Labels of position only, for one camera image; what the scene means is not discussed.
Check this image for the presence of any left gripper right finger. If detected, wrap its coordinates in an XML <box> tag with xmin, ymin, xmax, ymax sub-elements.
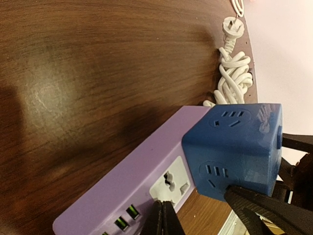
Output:
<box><xmin>162</xmin><ymin>201</ymin><xmax>185</xmax><ymax>235</ymax></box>

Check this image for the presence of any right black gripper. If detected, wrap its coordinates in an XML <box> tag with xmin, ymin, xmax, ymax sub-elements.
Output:
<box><xmin>224</xmin><ymin>133</ymin><xmax>313</xmax><ymax>235</ymax></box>

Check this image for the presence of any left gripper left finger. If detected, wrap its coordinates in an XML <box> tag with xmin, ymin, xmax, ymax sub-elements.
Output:
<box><xmin>140</xmin><ymin>200</ymin><xmax>163</xmax><ymax>235</ymax></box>

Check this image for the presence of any purple power strip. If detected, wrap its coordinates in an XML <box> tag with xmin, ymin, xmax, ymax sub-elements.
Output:
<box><xmin>52</xmin><ymin>106</ymin><xmax>208</xmax><ymax>235</ymax></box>

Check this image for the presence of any blue cube socket adapter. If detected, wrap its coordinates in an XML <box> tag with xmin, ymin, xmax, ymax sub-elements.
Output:
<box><xmin>182</xmin><ymin>103</ymin><xmax>283</xmax><ymax>201</ymax></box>

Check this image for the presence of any white bundled cable with plug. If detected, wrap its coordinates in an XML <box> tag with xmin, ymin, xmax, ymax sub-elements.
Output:
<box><xmin>202</xmin><ymin>16</ymin><xmax>253</xmax><ymax>108</ymax></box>

